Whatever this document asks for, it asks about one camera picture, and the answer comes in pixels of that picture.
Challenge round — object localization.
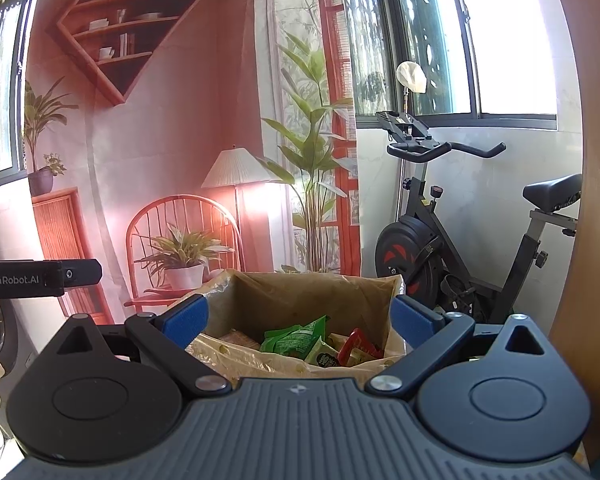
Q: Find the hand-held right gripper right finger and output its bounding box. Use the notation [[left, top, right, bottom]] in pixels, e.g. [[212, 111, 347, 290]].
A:
[[365, 294, 551, 393]]

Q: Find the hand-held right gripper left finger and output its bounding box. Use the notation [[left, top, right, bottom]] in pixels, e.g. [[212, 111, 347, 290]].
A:
[[55, 294, 233, 397]]

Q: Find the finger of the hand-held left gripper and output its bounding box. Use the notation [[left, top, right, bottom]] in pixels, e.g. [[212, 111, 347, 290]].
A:
[[62, 259, 103, 287]]

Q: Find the large orange bread package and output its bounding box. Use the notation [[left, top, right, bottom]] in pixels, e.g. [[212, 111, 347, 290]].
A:
[[217, 329, 261, 351]]

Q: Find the green chips bag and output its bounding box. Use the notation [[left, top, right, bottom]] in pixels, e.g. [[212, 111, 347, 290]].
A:
[[260, 315, 331, 361]]

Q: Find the brown cardboard box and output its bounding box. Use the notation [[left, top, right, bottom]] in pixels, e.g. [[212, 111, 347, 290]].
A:
[[190, 267, 408, 376]]

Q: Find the grey washing machine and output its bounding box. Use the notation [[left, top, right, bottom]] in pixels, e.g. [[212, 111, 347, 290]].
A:
[[0, 220, 21, 376]]

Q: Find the red snack packet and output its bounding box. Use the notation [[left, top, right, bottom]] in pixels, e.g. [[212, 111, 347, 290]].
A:
[[337, 327, 383, 366]]

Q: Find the black exercise bike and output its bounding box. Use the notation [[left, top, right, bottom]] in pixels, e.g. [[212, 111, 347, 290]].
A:
[[374, 110, 583, 323]]

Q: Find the pale green snack packet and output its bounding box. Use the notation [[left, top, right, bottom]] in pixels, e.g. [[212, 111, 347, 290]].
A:
[[305, 337, 341, 368]]

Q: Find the barred side window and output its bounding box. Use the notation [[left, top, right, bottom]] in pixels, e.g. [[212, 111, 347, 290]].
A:
[[0, 0, 38, 191]]

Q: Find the wooden door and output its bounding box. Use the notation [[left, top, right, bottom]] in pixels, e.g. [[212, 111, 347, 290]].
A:
[[547, 0, 600, 461]]

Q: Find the white-capped metal pole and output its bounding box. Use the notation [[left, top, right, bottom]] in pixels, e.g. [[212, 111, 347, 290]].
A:
[[396, 60, 428, 126]]

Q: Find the sliding glass window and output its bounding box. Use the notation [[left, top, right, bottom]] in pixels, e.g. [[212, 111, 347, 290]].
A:
[[340, 0, 561, 131]]

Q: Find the printed wall backdrop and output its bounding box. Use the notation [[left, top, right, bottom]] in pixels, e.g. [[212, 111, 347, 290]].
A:
[[25, 0, 363, 326]]

